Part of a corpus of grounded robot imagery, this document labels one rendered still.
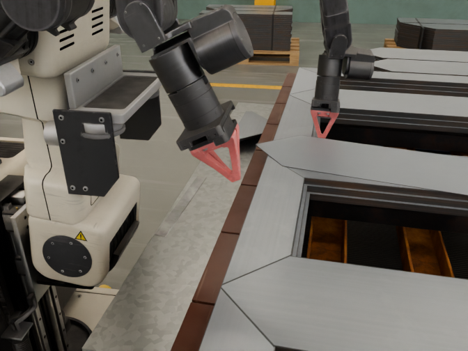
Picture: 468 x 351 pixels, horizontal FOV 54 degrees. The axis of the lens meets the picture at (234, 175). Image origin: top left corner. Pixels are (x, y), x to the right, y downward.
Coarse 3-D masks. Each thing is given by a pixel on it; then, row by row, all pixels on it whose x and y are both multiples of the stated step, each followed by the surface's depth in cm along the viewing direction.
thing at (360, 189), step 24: (456, 96) 154; (336, 120) 132; (360, 120) 131; (384, 120) 130; (408, 120) 129; (432, 120) 127; (456, 120) 127; (288, 168) 99; (312, 192) 95; (336, 192) 94; (360, 192) 93; (384, 192) 92; (408, 192) 91; (432, 192) 90
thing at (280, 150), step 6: (288, 138) 112; (294, 138) 112; (270, 144) 109; (276, 144) 109; (282, 144) 109; (288, 144) 109; (294, 144) 109; (270, 150) 106; (276, 150) 106; (282, 150) 106; (288, 150) 106; (270, 156) 103; (276, 156) 103; (282, 156) 103; (288, 156) 103; (282, 162) 101
